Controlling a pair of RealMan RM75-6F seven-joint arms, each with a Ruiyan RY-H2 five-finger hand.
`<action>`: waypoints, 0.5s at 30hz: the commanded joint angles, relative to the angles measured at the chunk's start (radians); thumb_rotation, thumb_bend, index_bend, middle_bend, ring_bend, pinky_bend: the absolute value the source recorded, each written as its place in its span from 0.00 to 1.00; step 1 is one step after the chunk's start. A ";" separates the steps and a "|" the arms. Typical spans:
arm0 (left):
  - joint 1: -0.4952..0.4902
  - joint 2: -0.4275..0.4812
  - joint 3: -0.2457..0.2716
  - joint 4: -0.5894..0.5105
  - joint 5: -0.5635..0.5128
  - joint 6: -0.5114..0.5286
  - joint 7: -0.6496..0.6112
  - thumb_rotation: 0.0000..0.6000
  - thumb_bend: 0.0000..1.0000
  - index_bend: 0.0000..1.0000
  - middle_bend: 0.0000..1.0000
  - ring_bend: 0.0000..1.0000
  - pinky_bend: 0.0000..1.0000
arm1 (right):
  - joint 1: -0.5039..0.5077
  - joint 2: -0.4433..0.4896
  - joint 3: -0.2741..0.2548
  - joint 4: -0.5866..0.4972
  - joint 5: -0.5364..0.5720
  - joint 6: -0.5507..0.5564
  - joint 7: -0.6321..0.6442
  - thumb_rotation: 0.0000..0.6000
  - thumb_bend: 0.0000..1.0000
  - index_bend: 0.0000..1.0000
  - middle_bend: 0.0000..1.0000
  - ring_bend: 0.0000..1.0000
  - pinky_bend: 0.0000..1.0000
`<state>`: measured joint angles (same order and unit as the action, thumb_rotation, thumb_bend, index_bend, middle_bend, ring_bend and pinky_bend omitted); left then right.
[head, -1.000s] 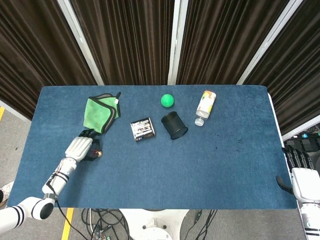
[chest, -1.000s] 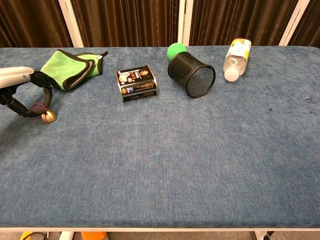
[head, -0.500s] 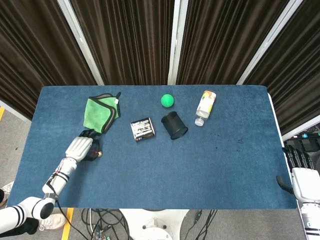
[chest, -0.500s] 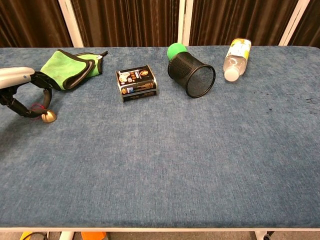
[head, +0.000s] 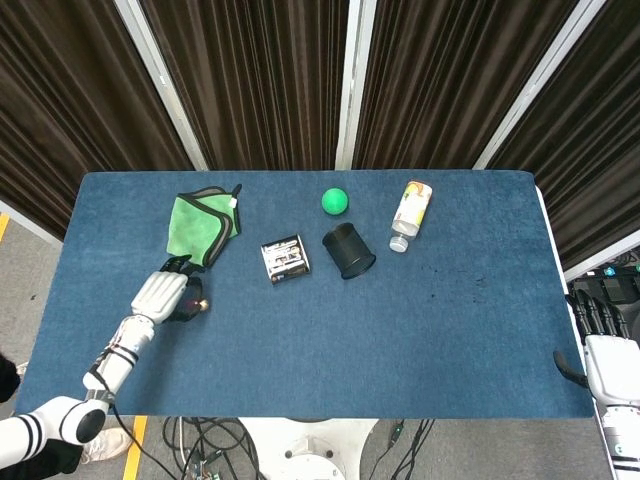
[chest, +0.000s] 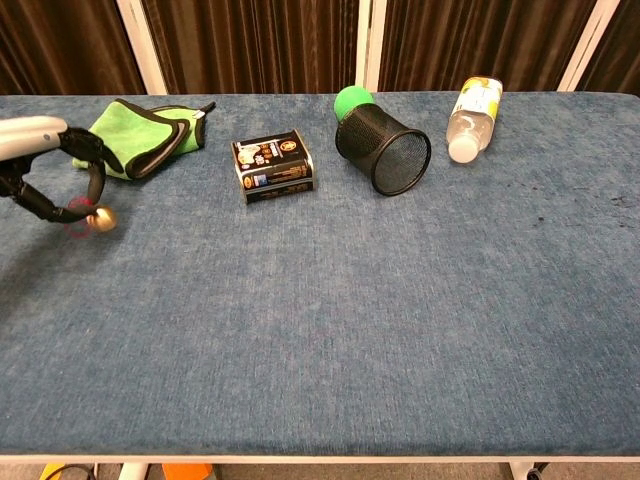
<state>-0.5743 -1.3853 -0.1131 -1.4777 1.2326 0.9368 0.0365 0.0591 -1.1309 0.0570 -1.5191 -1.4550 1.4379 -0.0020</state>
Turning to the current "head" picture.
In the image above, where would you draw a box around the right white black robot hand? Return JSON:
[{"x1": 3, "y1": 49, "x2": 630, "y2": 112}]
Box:
[{"x1": 552, "y1": 287, "x2": 640, "y2": 403}]

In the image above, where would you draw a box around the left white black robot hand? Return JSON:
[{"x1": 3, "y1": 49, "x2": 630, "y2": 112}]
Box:
[{"x1": 130, "y1": 253, "x2": 207, "y2": 325}]

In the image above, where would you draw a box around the black equipment with teal stickers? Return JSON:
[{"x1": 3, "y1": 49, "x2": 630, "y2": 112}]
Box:
[{"x1": 568, "y1": 253, "x2": 640, "y2": 339}]

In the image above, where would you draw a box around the green microfiber cloth black trim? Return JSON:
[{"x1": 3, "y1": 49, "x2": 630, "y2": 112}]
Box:
[{"x1": 165, "y1": 183, "x2": 244, "y2": 272}]

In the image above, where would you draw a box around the black printed rectangular box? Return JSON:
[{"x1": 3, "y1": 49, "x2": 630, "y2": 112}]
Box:
[{"x1": 259, "y1": 232, "x2": 315, "y2": 287}]

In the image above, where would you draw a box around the white sneaker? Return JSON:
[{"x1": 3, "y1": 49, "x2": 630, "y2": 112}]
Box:
[{"x1": 79, "y1": 427, "x2": 134, "y2": 465}]

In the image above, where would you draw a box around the black mesh pen cup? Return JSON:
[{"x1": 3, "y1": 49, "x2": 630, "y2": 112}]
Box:
[{"x1": 321, "y1": 222, "x2": 377, "y2": 281}]

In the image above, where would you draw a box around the blue fabric table cover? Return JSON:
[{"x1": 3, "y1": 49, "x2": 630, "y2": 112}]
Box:
[{"x1": 13, "y1": 170, "x2": 596, "y2": 420}]

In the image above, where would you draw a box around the green ball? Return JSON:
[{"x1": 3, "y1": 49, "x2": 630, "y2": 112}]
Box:
[{"x1": 320, "y1": 187, "x2": 350, "y2": 218}]

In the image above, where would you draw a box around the dark brown curtain panel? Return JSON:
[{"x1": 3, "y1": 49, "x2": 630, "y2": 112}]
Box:
[
  {"x1": 351, "y1": 0, "x2": 584, "y2": 171},
  {"x1": 0, "y1": 0, "x2": 197, "y2": 242},
  {"x1": 141, "y1": 0, "x2": 350, "y2": 171},
  {"x1": 486, "y1": 0, "x2": 640, "y2": 271}
]

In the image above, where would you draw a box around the clear plastic bottle yellow label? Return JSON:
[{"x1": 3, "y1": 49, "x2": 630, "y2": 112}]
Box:
[{"x1": 388, "y1": 180, "x2": 434, "y2": 254}]

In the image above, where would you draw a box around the white table frame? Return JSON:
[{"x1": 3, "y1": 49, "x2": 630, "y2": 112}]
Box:
[{"x1": 532, "y1": 183, "x2": 581, "y2": 321}]

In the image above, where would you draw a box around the black floor cable bundle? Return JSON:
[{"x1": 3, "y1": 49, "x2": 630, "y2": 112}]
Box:
[{"x1": 109, "y1": 399, "x2": 436, "y2": 480}]

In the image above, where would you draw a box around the white partition frame post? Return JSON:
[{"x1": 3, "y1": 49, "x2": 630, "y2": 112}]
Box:
[
  {"x1": 471, "y1": 0, "x2": 600, "y2": 171},
  {"x1": 113, "y1": 0, "x2": 209, "y2": 172},
  {"x1": 334, "y1": 0, "x2": 378, "y2": 170}
]

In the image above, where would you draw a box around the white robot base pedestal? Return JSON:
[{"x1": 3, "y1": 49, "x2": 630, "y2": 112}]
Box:
[{"x1": 237, "y1": 416, "x2": 382, "y2": 480}]

